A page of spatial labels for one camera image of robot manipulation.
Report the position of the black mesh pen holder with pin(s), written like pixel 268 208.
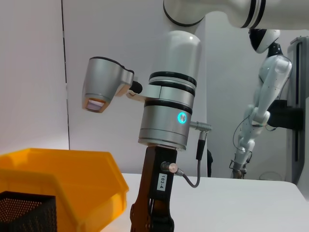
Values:
pixel 26 212

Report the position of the clear glass background bowl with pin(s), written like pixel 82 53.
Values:
pixel 270 176

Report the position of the dark background object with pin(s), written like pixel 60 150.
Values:
pixel 210 163

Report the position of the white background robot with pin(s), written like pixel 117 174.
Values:
pixel 270 79

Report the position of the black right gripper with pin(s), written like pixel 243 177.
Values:
pixel 154 193

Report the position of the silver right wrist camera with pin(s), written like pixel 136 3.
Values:
pixel 103 82

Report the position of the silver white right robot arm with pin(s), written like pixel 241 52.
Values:
pixel 178 72

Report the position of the yellow plastic bin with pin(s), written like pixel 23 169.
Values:
pixel 72 174

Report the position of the grey black background column stand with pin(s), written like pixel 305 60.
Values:
pixel 298 84

